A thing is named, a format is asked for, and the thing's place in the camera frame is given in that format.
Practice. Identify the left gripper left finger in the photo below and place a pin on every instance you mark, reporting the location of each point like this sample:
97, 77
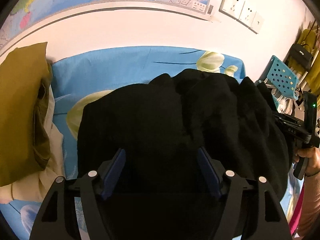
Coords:
56, 218

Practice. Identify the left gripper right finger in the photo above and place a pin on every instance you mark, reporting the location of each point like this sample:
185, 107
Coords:
247, 207

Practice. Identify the cream white cloth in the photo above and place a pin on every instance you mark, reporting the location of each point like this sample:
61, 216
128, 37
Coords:
34, 187

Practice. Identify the white wall socket panel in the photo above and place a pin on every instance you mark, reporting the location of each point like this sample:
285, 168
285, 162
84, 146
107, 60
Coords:
243, 12

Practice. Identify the person's right forearm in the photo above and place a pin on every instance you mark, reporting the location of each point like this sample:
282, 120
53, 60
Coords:
310, 206

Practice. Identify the black bag on rack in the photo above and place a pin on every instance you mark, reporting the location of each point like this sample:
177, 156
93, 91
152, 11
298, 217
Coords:
301, 55

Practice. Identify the blue floral bed sheet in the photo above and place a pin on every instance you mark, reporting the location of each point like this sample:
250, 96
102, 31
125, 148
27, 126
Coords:
108, 69

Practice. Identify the black large garment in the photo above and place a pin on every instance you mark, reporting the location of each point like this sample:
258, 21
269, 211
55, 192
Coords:
161, 193

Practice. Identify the mustard yellow pillow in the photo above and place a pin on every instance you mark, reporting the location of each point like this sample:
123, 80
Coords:
25, 80

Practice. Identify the person's right hand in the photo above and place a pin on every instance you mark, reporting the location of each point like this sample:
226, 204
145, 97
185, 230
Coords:
312, 154

